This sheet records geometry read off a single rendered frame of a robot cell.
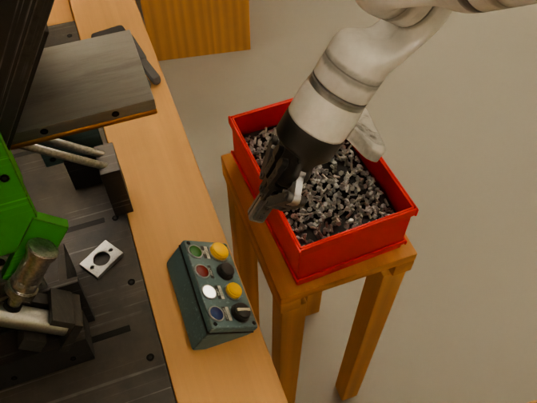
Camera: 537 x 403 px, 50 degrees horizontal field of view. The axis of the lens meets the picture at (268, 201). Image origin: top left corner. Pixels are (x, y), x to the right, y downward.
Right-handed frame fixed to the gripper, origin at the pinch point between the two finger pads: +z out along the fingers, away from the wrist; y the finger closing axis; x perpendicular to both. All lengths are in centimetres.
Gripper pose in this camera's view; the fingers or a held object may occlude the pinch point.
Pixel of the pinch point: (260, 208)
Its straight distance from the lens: 72.8
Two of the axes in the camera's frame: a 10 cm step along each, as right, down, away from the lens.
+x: 8.8, 2.6, 4.1
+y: 1.4, 6.7, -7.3
